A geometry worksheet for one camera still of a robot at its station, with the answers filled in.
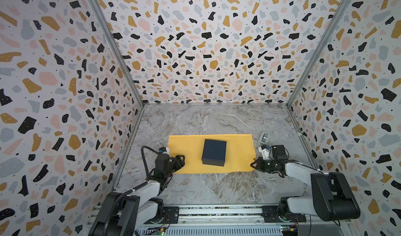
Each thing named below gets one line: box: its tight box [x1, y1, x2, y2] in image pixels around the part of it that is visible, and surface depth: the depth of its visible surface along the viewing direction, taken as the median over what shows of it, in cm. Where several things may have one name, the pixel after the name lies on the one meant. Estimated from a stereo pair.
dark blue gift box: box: [201, 138, 227, 167], surface depth 92 cm
